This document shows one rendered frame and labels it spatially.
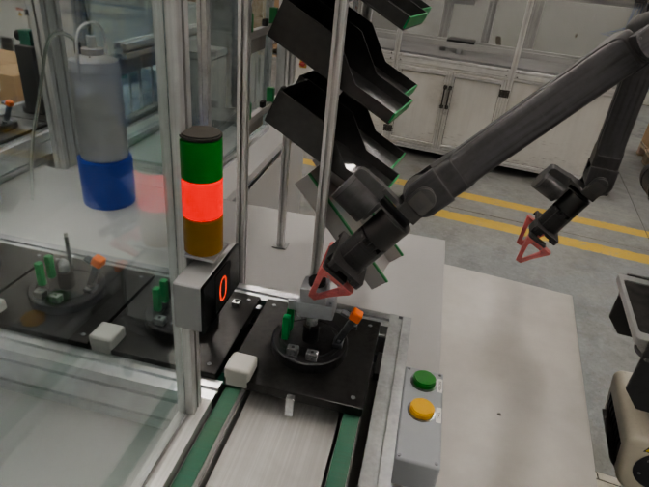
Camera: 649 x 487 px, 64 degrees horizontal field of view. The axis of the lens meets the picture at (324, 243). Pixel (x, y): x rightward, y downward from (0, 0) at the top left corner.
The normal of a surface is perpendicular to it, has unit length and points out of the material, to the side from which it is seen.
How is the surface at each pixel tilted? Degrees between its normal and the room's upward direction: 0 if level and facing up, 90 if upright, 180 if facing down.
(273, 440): 0
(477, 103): 90
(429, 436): 0
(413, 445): 0
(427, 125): 90
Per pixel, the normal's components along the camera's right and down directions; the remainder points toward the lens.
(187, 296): -0.22, 0.46
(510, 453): 0.09, -0.87
